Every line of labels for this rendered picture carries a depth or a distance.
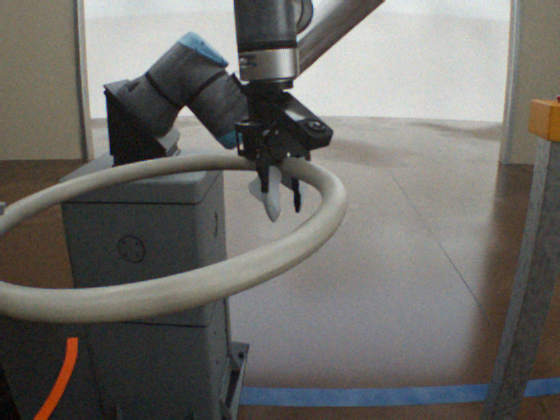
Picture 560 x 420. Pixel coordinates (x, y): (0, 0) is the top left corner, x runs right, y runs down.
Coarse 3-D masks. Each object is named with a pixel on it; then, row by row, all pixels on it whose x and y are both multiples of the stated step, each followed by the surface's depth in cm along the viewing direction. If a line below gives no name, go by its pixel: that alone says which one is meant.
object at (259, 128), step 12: (240, 84) 72; (252, 84) 67; (264, 84) 67; (276, 84) 67; (288, 84) 68; (252, 96) 71; (264, 96) 69; (252, 108) 72; (252, 120) 72; (264, 120) 71; (240, 132) 73; (252, 132) 70; (264, 132) 68; (276, 132) 69; (252, 144) 72; (264, 144) 69; (276, 144) 69; (288, 144) 71; (252, 156) 72; (276, 156) 69; (288, 156) 71
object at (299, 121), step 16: (272, 96) 67; (288, 96) 69; (272, 112) 67; (288, 112) 65; (304, 112) 66; (288, 128) 65; (304, 128) 63; (320, 128) 64; (304, 144) 63; (320, 144) 64
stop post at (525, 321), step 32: (544, 128) 94; (544, 160) 98; (544, 192) 98; (544, 224) 100; (544, 256) 103; (544, 288) 105; (512, 320) 112; (544, 320) 108; (512, 352) 112; (512, 384) 115; (480, 416) 128; (512, 416) 118
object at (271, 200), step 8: (272, 168) 70; (272, 176) 70; (280, 176) 71; (256, 184) 73; (272, 184) 71; (256, 192) 74; (264, 192) 71; (272, 192) 71; (264, 200) 72; (272, 200) 71; (272, 208) 72; (272, 216) 73
